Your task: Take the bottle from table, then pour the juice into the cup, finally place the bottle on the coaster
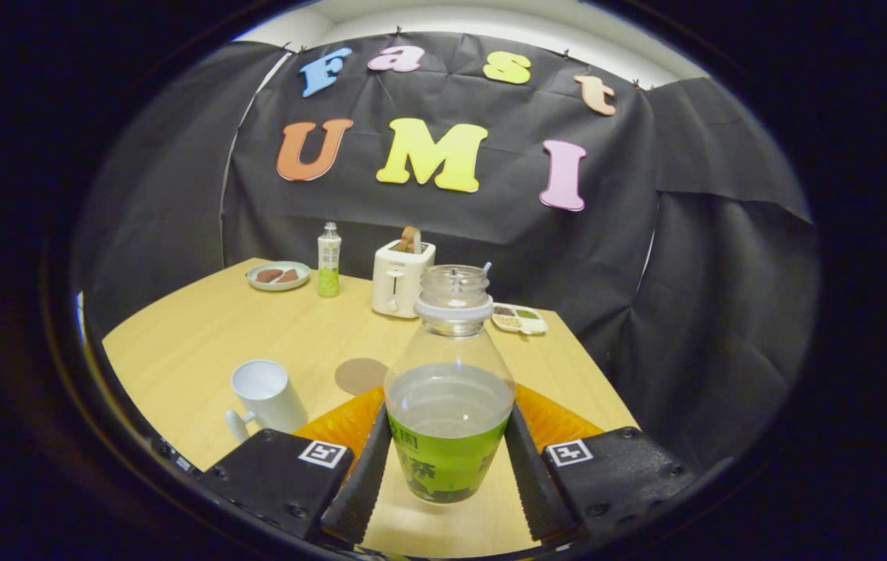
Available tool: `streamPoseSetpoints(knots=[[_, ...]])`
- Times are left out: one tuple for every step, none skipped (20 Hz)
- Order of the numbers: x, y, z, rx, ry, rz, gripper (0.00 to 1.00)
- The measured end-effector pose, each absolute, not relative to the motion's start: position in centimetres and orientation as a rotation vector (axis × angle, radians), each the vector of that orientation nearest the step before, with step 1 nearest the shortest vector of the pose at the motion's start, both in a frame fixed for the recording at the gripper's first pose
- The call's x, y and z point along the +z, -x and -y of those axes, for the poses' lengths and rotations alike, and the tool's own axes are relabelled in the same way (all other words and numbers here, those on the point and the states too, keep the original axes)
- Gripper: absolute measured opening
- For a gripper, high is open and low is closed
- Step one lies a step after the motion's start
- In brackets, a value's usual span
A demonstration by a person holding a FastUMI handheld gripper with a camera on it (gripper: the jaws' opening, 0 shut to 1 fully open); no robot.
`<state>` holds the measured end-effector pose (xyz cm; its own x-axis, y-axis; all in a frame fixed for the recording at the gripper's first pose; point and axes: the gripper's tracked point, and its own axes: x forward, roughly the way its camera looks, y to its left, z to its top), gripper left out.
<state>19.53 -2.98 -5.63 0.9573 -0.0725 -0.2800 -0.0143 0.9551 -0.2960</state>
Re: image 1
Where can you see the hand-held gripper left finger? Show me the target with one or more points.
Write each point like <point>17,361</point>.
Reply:
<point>365,487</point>

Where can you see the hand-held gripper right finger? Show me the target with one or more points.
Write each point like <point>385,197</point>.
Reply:
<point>529,487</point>

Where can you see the green label juice bottle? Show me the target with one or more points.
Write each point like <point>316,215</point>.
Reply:
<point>449,421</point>

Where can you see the round brown coaster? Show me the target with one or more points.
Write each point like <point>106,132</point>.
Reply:
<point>357,376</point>

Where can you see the white cup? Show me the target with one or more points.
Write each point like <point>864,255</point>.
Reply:
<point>276,401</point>

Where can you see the slim white green bottle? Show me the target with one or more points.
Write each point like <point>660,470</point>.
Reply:
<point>329,261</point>

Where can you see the white divided food tray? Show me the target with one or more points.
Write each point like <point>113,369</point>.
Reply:
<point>519,319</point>

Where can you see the white toaster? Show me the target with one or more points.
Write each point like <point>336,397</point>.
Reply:
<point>396,284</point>

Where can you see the wooden table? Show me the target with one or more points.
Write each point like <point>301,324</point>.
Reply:
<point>202,343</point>

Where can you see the pale green plate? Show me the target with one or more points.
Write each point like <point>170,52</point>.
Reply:
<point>278,285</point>

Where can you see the brown meat slice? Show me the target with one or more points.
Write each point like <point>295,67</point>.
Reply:
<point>268,275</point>
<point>290,275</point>

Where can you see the black backdrop cloth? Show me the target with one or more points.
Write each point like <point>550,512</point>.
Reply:
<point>684,312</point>

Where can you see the brown bread slice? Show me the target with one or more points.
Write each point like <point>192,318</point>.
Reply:
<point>410,239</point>

